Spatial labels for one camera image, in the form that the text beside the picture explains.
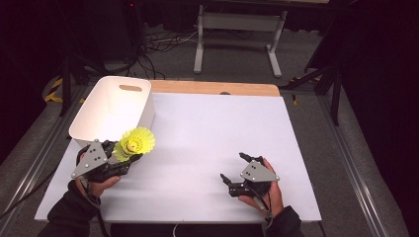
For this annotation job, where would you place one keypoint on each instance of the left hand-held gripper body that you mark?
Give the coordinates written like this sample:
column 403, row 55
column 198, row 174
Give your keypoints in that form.
column 92, row 159

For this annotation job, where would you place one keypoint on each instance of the white table mat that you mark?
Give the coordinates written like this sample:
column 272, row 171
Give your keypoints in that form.
column 204, row 138

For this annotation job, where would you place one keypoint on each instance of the person's right hand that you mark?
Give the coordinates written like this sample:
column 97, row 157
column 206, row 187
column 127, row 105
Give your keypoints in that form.
column 275, row 197

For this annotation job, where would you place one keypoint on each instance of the yellow plastic shuttlecock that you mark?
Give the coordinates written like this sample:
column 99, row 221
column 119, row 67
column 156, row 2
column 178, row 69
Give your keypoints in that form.
column 120, row 155
column 140, row 138

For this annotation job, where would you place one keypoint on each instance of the wooden table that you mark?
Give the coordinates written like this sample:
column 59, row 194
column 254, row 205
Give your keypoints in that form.
column 210, row 87

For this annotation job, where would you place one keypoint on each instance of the yellow black floor tape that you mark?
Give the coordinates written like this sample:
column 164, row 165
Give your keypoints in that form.
column 52, row 94

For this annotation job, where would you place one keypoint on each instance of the grey metal table frame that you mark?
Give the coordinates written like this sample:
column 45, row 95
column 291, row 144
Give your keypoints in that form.
column 240, row 21

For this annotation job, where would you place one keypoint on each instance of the aluminium floor rail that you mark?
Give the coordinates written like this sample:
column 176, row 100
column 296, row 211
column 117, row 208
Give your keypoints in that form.
column 355, row 171
column 36, row 158

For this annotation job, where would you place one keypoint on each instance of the person's left hand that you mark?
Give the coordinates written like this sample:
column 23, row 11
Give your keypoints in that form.
column 99, row 187

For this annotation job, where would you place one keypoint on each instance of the white plastic bin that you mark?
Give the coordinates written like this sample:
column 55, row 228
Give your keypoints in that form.
column 108, row 108

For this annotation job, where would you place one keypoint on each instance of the black metal stand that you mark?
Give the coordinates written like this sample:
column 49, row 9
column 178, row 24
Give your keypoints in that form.
column 334, row 95
column 67, row 85

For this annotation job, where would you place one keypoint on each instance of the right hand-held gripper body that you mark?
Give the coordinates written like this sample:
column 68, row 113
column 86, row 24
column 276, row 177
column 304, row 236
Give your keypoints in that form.
column 255, row 177

